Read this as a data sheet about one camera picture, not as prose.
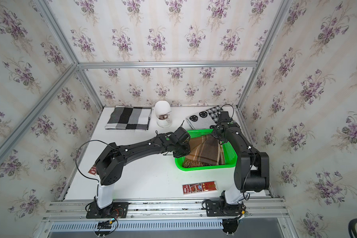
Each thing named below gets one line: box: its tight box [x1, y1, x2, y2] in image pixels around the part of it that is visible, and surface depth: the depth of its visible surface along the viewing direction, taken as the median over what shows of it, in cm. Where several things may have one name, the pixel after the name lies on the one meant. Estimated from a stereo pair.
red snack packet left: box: [87, 166, 97, 176], surface depth 87 cm
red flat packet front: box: [182, 180, 219, 194], surface depth 81 cm
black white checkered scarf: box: [105, 105, 153, 131], surface depth 112 cm
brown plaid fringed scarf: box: [182, 134, 226, 168], surface depth 85 cm
